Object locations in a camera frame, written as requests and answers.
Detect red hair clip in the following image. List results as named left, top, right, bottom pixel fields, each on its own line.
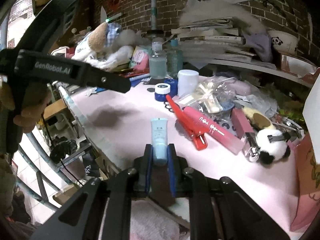
left=166, top=95, right=209, bottom=151

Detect light blue cream tube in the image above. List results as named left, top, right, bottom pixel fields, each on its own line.
left=151, top=118, right=168, bottom=166

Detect pink translucent rectangular tube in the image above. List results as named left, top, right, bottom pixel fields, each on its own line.
left=183, top=107, right=244, bottom=154

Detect dark pink lipstick box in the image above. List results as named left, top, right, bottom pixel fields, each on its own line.
left=231, top=108, right=254, bottom=141

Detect blue jar white lid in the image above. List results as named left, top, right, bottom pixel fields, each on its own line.
left=155, top=83, right=171, bottom=102

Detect white cylindrical container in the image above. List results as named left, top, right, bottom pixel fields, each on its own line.
left=177, top=69, right=199, bottom=98

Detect person left hand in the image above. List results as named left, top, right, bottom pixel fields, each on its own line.
left=1, top=81, right=52, bottom=133

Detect pink desk mat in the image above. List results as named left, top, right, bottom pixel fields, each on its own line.
left=59, top=84, right=300, bottom=239

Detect ribbon bows in plastic bag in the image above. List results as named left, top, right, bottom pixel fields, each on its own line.
left=176, top=76, right=236, bottom=114

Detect plush dog with plaid ear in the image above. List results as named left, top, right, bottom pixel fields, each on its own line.
left=72, top=22, right=136, bottom=72

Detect white pen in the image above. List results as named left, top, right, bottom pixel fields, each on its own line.
left=129, top=73, right=150, bottom=82

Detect yellow brown plush toy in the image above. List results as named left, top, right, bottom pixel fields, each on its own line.
left=242, top=107, right=275, bottom=129

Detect pink tissue packet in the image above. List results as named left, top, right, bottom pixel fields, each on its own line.
left=129, top=46, right=149, bottom=73

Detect clear bottle pale liquid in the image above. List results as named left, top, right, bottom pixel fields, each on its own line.
left=149, top=41, right=167, bottom=79

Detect teal capped clear bottle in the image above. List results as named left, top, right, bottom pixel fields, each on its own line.
left=167, top=39, right=183, bottom=79

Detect stack of books and papers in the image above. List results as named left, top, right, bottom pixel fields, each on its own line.
left=171, top=17, right=276, bottom=68

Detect purple cloth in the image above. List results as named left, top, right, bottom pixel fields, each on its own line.
left=244, top=33, right=272, bottom=62

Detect panda ceramic bowl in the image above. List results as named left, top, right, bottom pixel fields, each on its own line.
left=268, top=30, right=298, bottom=55

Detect panda plush keychain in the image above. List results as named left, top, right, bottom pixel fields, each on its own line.
left=243, top=129, right=291, bottom=165

